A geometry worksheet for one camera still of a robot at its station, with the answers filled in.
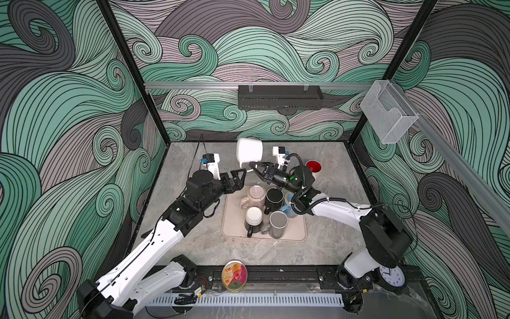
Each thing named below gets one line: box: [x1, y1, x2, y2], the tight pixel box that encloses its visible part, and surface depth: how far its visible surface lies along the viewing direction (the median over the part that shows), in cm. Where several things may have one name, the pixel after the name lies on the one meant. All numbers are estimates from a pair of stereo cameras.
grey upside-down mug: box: [260, 210, 289, 240], surface depth 83 cm
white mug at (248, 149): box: [236, 137, 263, 173], surface depth 71 cm
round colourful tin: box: [221, 259, 248, 292], surface depth 73 cm
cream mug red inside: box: [305, 159, 323, 178], surface depth 103 cm
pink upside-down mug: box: [240, 184, 267, 210], surface depth 87 cm
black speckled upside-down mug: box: [264, 186, 285, 215], surface depth 87 cm
